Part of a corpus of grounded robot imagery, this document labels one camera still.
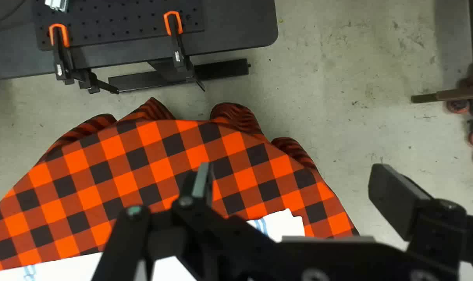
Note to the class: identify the right orange black clamp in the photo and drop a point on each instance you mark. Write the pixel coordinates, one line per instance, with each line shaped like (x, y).
(181, 62)

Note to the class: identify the left orange black clamp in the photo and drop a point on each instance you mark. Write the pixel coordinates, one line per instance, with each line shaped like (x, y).
(64, 64)

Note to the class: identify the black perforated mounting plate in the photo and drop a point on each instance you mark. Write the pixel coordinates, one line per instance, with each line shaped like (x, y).
(92, 22)

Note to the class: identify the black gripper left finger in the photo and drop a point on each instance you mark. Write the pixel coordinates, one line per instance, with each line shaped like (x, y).
(197, 186)

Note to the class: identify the white towel with blue stripes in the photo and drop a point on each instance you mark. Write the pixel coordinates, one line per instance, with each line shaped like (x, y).
(276, 225)

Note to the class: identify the orange black checkered tablecloth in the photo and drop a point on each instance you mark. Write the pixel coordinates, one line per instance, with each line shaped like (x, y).
(67, 201)

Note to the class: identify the orange black clamp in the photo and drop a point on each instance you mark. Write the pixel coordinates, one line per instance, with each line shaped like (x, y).
(64, 64)
(181, 62)

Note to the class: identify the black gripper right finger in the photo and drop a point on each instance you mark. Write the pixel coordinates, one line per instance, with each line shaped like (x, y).
(401, 200)

